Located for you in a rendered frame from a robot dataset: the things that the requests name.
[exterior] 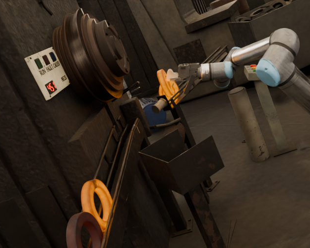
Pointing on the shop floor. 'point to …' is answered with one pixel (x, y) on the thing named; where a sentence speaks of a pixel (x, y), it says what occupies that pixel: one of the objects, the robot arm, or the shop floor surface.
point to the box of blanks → (272, 17)
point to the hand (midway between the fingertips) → (164, 79)
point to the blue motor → (161, 118)
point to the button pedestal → (270, 115)
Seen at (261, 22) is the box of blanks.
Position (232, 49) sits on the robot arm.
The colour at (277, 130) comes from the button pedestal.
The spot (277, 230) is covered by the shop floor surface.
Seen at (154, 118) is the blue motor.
